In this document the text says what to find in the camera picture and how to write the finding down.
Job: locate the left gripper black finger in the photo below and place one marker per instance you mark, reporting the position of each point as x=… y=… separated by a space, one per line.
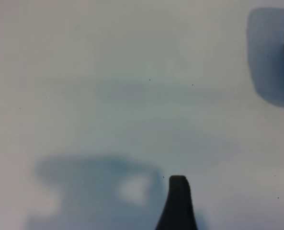
x=178 y=206

